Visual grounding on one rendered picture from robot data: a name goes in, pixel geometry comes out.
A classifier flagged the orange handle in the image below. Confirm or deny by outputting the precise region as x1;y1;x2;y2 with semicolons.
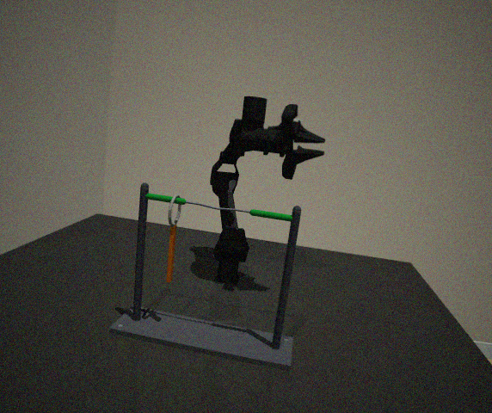
166;194;181;283

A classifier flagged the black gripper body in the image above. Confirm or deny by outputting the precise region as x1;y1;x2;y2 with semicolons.
259;104;298;180

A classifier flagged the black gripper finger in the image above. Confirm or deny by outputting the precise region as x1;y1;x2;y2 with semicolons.
293;145;324;167
294;120;325;144

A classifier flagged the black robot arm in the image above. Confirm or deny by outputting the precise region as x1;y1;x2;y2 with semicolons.
210;96;267;285

